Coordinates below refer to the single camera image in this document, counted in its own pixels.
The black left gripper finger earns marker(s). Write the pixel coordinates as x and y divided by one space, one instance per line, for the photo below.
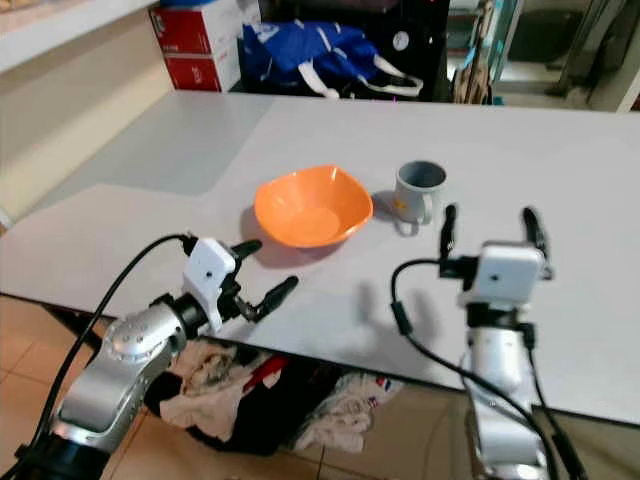
248 248
278 296

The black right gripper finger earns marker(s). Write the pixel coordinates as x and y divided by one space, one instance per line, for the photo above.
535 228
448 235

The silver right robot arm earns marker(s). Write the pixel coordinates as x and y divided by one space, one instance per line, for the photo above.
495 370

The grey mug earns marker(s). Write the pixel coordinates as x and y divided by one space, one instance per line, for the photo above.
418 200

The red fabric item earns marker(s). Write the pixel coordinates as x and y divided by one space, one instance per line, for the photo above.
262 372

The orange plastic bowl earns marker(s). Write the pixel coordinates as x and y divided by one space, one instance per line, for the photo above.
310 205

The beige crumpled cloth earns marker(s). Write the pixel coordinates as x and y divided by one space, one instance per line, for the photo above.
200 400

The black bag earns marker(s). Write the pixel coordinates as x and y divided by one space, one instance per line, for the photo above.
270 420

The white printed cloth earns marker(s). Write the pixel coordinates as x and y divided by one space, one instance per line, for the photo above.
350 410

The black metal table leg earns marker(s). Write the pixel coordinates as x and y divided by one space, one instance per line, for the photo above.
75 322

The small red white box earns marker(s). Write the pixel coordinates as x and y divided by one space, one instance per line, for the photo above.
200 73

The glass door cabinet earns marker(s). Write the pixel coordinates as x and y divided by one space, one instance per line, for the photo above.
560 40

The small white round disc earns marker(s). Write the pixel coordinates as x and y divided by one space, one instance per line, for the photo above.
401 40

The large red white box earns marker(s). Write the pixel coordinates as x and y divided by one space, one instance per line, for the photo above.
195 30

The blue plastic item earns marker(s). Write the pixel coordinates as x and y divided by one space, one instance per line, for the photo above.
190 3

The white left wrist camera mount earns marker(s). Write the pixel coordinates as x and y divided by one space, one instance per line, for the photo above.
210 272

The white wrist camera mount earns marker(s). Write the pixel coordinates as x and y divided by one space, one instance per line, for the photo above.
510 275
210 272

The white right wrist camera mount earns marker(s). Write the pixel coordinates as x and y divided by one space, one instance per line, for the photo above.
510 275

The white wall shelf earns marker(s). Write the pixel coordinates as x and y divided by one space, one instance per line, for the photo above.
50 35

